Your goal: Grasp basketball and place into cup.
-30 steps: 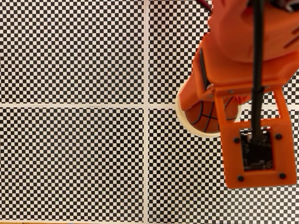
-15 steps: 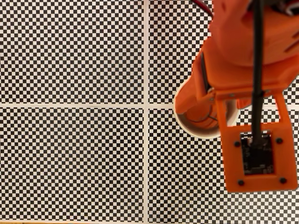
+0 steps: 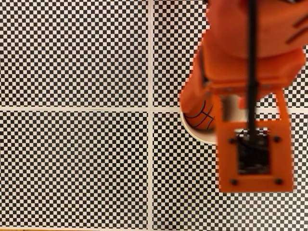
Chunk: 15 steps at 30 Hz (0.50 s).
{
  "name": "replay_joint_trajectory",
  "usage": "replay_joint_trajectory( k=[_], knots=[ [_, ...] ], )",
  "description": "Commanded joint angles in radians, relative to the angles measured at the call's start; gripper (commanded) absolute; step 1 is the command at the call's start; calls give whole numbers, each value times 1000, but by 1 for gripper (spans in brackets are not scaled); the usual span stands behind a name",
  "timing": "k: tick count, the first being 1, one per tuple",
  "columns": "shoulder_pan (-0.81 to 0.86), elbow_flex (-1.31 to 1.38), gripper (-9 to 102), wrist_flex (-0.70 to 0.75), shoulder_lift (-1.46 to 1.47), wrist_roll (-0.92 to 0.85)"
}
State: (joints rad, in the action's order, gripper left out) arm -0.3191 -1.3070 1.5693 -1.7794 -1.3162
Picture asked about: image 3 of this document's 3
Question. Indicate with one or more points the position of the orange mini basketball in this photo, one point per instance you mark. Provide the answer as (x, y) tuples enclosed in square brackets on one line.
[(201, 118)]

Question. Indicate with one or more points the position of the white paper cup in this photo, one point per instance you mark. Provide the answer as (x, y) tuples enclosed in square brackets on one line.
[(202, 136)]

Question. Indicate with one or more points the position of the orange camera mount with board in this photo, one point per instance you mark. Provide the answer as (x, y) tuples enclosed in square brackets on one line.
[(226, 168)]

